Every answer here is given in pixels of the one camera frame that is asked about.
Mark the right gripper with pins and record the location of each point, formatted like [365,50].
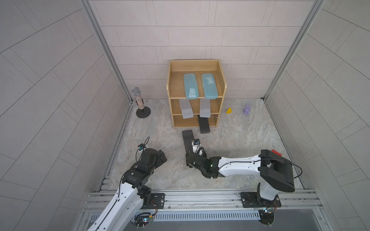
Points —
[189,164]

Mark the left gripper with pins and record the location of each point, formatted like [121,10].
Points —
[159,161]

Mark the black pencil case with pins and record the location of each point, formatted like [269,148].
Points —
[203,125]
[188,138]

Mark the frosted white pencil case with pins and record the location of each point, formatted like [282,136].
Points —
[205,108]
[186,108]

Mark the teal pencil case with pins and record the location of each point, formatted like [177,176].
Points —
[209,86]
[191,86]

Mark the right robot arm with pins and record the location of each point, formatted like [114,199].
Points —
[273,168]

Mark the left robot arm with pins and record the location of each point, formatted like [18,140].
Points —
[132,193]

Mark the wooden three-tier shelf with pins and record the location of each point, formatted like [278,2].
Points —
[176,90]

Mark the glass grinder on black base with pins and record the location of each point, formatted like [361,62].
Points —
[142,111]

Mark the left circuit board connector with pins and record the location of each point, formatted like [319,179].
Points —
[143,219]

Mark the small purple toy figure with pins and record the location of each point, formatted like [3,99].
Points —
[246,110]

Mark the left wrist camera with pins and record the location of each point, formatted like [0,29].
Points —
[141,147]

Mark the aluminium mounting rail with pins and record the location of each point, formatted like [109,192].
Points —
[191,200]

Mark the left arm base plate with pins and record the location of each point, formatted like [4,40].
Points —
[156,200]

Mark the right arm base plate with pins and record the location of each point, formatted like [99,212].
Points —
[253,200]

